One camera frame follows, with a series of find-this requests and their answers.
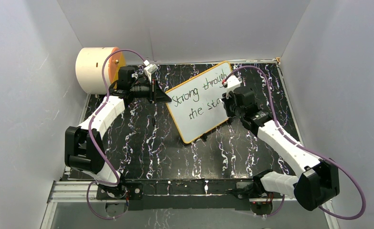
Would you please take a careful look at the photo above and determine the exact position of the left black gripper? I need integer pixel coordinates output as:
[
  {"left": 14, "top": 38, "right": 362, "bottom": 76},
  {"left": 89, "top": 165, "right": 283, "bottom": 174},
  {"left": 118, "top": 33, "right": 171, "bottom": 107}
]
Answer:
[{"left": 130, "top": 78, "right": 172, "bottom": 105}]

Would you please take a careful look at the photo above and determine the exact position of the yellow framed whiteboard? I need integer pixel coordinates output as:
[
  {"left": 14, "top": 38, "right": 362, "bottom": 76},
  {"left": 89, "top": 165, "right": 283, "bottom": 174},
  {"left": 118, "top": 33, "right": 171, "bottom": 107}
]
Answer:
[{"left": 166, "top": 61, "right": 232, "bottom": 144}]

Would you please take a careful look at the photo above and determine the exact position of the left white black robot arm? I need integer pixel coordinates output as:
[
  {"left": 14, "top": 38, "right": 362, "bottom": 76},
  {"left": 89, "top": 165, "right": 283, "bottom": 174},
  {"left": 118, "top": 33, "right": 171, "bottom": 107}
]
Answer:
[{"left": 64, "top": 64, "right": 171, "bottom": 198}]

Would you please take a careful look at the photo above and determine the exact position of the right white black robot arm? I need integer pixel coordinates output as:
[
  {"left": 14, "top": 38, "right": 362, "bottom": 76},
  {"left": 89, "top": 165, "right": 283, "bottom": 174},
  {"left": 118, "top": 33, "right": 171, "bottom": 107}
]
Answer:
[{"left": 222, "top": 86, "right": 340, "bottom": 211}]

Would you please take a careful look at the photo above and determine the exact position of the cream cylindrical drum orange face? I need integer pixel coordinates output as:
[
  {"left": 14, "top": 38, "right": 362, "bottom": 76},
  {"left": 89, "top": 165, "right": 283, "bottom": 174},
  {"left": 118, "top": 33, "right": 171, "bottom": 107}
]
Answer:
[{"left": 75, "top": 47, "right": 126, "bottom": 94}]

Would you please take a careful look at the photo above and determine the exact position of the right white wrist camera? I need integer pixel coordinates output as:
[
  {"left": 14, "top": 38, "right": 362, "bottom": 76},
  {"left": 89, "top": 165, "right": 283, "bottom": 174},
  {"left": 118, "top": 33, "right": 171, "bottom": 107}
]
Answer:
[{"left": 222, "top": 75, "right": 241, "bottom": 99}]

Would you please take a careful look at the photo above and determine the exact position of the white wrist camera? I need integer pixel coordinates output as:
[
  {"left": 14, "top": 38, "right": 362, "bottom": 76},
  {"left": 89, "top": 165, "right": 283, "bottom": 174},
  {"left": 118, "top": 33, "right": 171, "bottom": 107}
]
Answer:
[
  {"left": 143, "top": 60, "right": 158, "bottom": 76},
  {"left": 222, "top": 75, "right": 241, "bottom": 99}
]

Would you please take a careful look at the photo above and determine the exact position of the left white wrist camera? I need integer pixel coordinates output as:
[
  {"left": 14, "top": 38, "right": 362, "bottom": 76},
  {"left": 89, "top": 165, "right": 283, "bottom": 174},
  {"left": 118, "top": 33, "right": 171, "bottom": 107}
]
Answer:
[{"left": 143, "top": 60, "right": 158, "bottom": 76}]

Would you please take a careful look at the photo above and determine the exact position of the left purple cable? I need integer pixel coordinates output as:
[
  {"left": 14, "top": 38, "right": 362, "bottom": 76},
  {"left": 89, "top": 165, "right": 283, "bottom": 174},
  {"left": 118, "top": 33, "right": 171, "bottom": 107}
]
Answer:
[{"left": 86, "top": 49, "right": 147, "bottom": 220}]

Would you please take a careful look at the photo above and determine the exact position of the purple cable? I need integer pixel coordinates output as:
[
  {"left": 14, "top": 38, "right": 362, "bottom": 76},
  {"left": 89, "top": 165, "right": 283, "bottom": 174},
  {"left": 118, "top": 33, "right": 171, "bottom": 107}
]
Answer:
[
  {"left": 224, "top": 65, "right": 367, "bottom": 220},
  {"left": 86, "top": 49, "right": 147, "bottom": 220}
]

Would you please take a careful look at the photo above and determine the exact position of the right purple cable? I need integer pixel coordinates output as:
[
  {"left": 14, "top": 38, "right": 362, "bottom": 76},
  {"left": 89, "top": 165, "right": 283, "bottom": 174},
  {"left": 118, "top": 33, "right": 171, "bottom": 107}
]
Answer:
[{"left": 224, "top": 65, "right": 367, "bottom": 220}]

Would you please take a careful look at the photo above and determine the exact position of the aluminium front frame rail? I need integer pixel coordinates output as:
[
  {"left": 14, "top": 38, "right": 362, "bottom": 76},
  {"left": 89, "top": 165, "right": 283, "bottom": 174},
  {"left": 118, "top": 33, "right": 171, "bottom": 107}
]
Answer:
[{"left": 41, "top": 179, "right": 339, "bottom": 229}]

